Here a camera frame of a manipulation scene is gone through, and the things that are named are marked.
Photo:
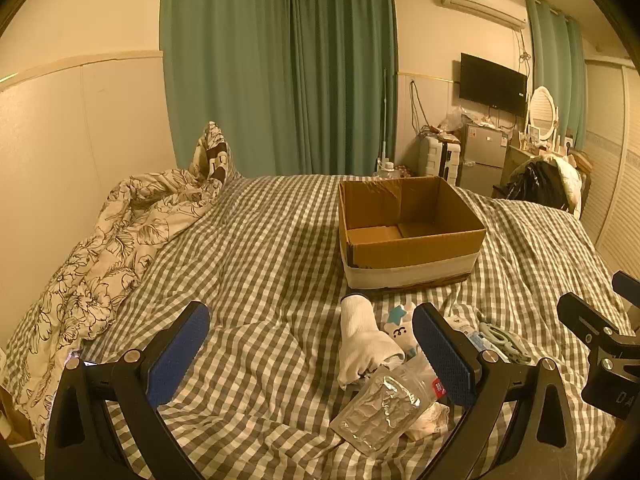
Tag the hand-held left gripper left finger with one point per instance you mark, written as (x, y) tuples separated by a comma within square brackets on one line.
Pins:
[(180, 355)]

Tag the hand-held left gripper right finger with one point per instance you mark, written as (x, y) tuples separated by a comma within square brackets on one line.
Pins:
[(445, 355)]

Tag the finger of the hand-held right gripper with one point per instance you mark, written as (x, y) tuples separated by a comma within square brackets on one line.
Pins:
[(627, 284), (582, 315)]

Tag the small white tube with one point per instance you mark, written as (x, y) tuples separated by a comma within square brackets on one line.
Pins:
[(462, 327)]

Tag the clear plastic bag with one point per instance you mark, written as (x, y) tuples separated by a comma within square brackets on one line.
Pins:
[(415, 377)]

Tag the white patterned sock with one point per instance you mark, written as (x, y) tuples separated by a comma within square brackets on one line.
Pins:
[(400, 332)]

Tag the clear plastic packet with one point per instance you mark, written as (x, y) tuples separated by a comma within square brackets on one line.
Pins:
[(375, 412)]

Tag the open cardboard box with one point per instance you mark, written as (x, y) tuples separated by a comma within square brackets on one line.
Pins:
[(400, 255)]

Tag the checkered bed sheet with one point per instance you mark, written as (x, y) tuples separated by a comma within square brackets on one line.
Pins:
[(260, 280)]

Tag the white louvered wardrobe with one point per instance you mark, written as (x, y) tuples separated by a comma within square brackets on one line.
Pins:
[(617, 160)]

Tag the floral quilt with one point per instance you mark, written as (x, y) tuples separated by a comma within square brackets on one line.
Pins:
[(115, 240)]

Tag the wooden dressing table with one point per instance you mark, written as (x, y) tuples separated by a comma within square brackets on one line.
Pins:
[(522, 152)]

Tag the brown cardboard piece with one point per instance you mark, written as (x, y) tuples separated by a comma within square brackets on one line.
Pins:
[(17, 417)]

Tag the silver mini fridge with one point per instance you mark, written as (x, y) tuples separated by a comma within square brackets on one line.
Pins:
[(482, 160)]

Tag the white oval mirror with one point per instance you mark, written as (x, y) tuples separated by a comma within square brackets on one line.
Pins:
[(542, 110)]

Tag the narrow green curtain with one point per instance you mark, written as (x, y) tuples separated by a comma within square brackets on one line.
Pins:
[(555, 70)]

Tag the crumpled plastic bag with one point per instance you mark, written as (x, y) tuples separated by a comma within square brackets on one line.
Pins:
[(452, 121)]

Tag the white pole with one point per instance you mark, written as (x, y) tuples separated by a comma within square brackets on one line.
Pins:
[(385, 110)]

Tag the green curtain panel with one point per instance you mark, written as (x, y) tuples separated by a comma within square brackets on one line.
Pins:
[(345, 70), (225, 70)]

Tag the white air conditioner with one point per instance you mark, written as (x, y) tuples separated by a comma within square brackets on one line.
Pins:
[(480, 2)]

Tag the black wall television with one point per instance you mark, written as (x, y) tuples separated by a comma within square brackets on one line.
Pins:
[(492, 85)]

